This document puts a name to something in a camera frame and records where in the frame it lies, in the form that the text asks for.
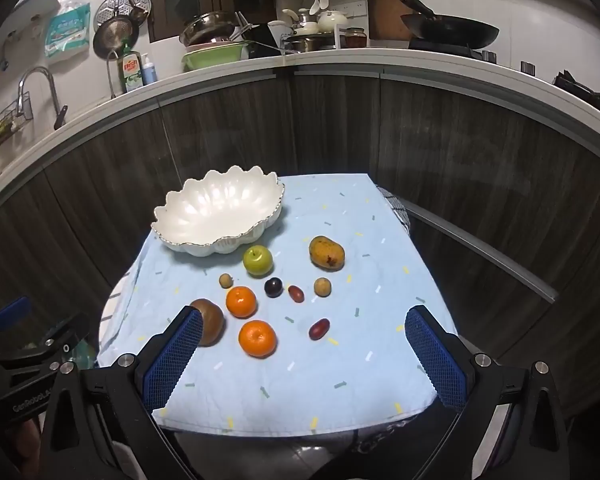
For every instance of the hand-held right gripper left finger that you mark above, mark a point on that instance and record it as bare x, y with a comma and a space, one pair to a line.
175, 360

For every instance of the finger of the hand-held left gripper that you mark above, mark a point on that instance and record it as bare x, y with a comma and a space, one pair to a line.
12, 308
55, 335

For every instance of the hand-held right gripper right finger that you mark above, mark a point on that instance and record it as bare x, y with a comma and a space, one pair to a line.
437, 360

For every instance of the brown kiwi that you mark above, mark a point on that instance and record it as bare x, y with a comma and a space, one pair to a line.
213, 322

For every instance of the orange tangerine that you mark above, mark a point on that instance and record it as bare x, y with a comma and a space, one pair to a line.
241, 302
257, 338

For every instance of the brown longan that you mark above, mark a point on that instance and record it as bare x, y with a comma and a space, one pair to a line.
225, 280
322, 287

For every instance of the dark purple plum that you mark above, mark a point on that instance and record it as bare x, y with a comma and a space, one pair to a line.
273, 287

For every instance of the red jujube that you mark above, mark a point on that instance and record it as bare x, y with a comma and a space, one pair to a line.
319, 329
296, 293

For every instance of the green apple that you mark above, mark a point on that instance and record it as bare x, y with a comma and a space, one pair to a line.
258, 261

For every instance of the yellow mango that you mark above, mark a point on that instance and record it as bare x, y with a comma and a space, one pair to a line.
326, 254

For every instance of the white scalloped bowl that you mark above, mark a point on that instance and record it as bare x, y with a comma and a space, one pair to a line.
220, 210

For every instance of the light blue patterned tablecloth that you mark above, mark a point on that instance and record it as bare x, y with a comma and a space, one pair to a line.
360, 360

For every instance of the checked cloth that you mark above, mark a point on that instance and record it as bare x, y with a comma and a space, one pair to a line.
395, 210

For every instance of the metal faucet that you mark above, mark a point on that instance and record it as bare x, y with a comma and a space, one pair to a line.
36, 69

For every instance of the dark wood kitchen cabinet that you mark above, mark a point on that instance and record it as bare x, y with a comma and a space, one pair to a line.
330, 125

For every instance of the green dish soap bottle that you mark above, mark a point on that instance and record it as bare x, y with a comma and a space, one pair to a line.
130, 72

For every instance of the blue pump bottle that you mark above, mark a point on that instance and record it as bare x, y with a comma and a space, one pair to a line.
149, 74

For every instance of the green plastic pack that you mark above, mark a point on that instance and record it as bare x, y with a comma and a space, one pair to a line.
67, 30

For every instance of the copper bottomed hanging pan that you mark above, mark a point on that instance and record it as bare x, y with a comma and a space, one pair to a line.
114, 36

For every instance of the green basin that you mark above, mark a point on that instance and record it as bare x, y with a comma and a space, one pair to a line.
215, 57

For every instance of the black gas stove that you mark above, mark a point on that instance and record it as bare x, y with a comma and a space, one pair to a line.
445, 48

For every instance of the metal steamer basket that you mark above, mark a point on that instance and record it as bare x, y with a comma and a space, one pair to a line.
122, 5

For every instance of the black wok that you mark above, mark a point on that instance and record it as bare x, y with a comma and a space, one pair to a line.
450, 30

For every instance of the glass jar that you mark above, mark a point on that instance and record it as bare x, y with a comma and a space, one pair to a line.
355, 39

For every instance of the black box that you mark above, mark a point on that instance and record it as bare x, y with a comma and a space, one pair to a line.
265, 37

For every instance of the steel pan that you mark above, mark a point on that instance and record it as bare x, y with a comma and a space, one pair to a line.
310, 42

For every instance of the wooden cutting board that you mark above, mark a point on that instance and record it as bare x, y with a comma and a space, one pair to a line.
390, 10

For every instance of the white lidded pot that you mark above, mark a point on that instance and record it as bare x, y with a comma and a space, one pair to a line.
332, 21

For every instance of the metal rail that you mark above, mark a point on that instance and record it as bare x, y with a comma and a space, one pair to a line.
480, 250

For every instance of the white wall outlet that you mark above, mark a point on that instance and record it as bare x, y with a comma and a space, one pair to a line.
356, 9

